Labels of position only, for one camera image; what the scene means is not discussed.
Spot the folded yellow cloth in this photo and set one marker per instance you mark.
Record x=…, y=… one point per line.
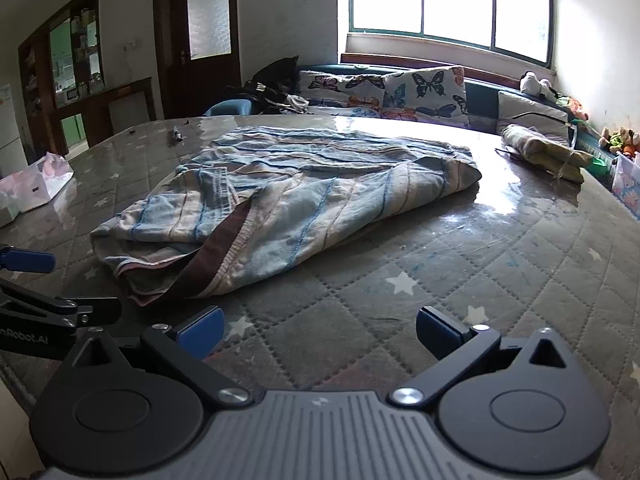
x=540, y=150

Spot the white crumpled cloth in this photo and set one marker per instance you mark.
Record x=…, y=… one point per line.
x=298, y=102

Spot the white box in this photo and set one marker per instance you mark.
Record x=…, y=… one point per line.
x=9, y=210

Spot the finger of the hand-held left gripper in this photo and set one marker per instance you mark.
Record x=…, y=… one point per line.
x=30, y=260
x=55, y=307

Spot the pile of plush toys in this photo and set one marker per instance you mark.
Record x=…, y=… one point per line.
x=620, y=140

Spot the black clothes hanger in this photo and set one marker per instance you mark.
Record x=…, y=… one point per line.
x=538, y=114

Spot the white refrigerator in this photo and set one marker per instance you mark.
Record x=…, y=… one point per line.
x=11, y=135

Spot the wooden display cabinet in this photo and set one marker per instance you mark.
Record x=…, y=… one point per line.
x=75, y=50

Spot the teal sofa bench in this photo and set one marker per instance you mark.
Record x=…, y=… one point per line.
x=482, y=97

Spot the dark wooden door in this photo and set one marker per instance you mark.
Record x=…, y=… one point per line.
x=170, y=75

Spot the small dark table item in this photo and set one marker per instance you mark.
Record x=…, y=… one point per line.
x=177, y=135

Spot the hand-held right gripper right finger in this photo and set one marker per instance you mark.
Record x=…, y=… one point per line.
x=436, y=334

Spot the translucent storage box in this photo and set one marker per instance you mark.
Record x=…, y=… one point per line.
x=625, y=185

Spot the low wooden cabinet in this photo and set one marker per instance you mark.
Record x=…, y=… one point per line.
x=130, y=110

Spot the grey pillow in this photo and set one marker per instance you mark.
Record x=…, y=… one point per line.
x=530, y=107

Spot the large butterfly print pillow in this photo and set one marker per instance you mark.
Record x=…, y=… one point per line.
x=425, y=90

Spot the green framed window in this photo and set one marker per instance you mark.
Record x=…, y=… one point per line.
x=450, y=0

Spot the blue striped pants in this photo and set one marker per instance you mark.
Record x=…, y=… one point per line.
x=300, y=200

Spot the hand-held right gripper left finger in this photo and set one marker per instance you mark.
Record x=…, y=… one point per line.
x=200, y=334

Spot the white plush toy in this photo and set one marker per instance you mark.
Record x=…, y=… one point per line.
x=535, y=85

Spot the black bag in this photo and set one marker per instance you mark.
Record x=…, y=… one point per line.
x=270, y=80

